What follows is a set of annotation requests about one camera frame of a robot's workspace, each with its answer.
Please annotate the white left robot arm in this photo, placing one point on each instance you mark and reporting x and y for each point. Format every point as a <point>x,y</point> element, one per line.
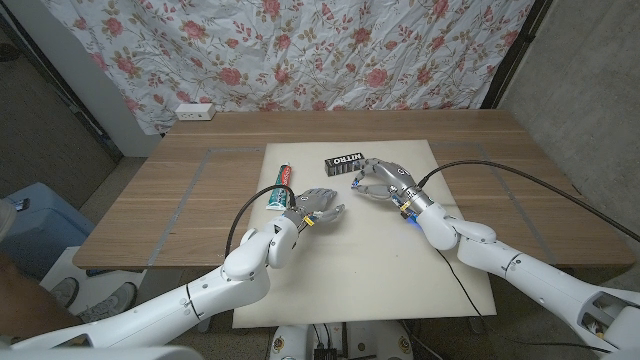
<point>210,295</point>

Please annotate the small black device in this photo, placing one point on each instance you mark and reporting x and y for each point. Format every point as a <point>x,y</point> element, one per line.
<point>20,203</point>

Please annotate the white power strip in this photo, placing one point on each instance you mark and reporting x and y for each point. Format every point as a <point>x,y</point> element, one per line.
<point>195,111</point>

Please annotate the black backdrop stand pole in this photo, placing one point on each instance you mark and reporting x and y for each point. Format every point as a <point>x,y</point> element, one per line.
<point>517,50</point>
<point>95,128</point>

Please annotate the cream table mat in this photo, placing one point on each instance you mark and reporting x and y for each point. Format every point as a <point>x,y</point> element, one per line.
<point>360,270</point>

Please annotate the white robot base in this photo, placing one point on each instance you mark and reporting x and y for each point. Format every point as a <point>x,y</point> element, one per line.
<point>370,345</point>

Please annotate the black NITRO box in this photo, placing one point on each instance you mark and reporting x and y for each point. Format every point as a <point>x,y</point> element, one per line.
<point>345,164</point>

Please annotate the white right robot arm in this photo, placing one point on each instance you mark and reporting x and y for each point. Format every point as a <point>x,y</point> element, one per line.
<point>530,275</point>

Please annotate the Colgate toothpaste tube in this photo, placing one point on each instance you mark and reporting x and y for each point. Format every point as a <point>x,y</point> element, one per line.
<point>282,177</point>

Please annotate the floral backdrop cloth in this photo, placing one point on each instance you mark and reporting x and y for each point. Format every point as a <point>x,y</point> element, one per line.
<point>300,50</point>

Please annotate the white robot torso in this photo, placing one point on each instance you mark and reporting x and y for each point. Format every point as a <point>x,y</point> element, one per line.
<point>125,354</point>

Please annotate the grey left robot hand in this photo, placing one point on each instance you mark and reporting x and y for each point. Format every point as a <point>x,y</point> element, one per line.
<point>310,205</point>

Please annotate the blue plastic bin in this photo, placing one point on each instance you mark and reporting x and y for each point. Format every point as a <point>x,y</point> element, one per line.
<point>50,220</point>

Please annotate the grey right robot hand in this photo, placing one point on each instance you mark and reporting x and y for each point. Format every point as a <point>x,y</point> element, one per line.
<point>395,182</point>

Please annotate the grey sneaker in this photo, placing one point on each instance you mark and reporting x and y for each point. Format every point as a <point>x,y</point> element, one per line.
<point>110,302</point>
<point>65,291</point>

